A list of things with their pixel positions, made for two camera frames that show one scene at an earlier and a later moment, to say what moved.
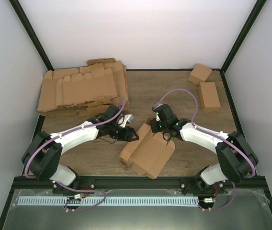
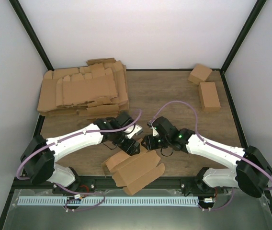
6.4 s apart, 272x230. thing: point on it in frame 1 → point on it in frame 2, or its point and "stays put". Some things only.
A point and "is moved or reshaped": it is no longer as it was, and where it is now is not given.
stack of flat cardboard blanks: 102,83 stays put
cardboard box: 208,97 stays put
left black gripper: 127,135 → 130,148
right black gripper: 154,128 → 151,144
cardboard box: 199,74 stays put
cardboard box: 147,152 is moved or reshaped
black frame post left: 19,11 stays put
